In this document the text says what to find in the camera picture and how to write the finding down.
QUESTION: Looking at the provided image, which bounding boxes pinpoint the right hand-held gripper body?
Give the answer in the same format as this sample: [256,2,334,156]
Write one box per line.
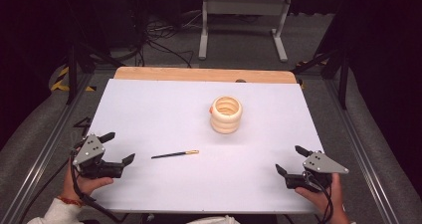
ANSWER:
[285,150,350,194]

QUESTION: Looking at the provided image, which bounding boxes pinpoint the dark pen with gold tip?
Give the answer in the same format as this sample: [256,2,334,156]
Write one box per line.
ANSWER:
[150,149,200,160]

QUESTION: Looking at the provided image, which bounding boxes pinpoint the yellow black hazard tape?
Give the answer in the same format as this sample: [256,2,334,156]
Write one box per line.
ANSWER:
[49,66,98,94]

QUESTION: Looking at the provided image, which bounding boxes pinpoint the white metal table frame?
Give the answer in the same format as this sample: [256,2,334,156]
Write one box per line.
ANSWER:
[197,0,294,64]

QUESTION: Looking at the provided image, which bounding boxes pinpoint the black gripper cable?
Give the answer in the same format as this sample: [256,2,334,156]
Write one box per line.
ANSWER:
[69,149,131,224]
[306,171,334,224]

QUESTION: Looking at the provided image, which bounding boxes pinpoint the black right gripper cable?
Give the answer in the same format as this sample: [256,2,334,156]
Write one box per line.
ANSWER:
[306,171,334,224]

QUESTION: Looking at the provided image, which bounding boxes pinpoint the aluminium rail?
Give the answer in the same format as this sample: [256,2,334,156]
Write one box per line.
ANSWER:
[0,74,95,224]
[322,79,401,224]

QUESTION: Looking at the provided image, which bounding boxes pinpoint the white table board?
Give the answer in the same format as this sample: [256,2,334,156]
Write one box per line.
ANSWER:
[87,78,324,215]

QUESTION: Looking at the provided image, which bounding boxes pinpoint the black metal stand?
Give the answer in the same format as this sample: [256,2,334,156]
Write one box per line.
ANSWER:
[292,39,350,111]
[65,39,124,106]

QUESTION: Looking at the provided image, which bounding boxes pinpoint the person's right hand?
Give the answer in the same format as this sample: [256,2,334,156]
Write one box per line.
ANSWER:
[295,172,350,224]

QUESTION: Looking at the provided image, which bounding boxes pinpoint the cream ringed pen holder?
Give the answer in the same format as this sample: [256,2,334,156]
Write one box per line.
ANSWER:
[209,96,244,135]

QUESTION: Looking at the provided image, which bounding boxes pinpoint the red bracelet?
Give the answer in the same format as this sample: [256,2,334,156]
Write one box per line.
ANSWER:
[56,195,85,208]

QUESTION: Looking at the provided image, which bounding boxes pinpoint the person's white left sleeve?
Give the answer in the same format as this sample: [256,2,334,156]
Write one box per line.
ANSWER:
[27,197,84,224]

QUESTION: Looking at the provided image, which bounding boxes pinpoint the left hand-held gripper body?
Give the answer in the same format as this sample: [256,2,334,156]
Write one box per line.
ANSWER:
[72,133,125,180]

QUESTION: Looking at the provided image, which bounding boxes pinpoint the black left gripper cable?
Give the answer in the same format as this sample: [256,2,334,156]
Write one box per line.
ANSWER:
[69,149,131,224]

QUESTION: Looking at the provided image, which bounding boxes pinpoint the person's white clothing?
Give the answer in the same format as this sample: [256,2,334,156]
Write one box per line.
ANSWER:
[185,214,241,224]

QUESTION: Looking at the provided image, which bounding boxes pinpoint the person's left hand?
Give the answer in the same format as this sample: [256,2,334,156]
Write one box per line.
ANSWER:
[61,161,114,204]

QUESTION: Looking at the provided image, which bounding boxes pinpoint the black floor cables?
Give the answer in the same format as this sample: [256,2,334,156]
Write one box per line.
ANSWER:
[137,9,202,69]

